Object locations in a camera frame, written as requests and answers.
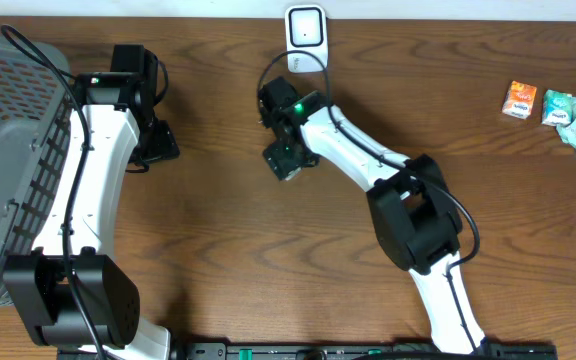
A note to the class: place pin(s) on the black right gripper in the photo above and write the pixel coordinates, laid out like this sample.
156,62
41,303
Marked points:
277,160

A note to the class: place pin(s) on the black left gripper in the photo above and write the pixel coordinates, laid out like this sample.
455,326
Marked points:
158,145

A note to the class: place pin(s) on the orange tissue pack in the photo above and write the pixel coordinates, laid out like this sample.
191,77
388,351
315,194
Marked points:
519,100

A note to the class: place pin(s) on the green tissue pack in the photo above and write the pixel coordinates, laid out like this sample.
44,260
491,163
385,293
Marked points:
557,108

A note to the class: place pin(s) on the dark green round-logo packet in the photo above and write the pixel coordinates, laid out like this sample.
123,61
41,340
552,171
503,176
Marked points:
292,174

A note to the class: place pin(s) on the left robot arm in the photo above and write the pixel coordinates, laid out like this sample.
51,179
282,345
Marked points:
68,291

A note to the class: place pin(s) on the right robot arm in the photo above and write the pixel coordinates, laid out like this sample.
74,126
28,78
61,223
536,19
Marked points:
415,218

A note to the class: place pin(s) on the white barcode scanner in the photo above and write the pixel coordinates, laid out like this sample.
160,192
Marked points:
306,38

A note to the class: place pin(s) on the grey plastic shopping basket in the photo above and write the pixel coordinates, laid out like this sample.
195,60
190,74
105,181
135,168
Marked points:
34,139

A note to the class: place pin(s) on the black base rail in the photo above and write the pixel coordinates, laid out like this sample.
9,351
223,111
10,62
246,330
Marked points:
410,350

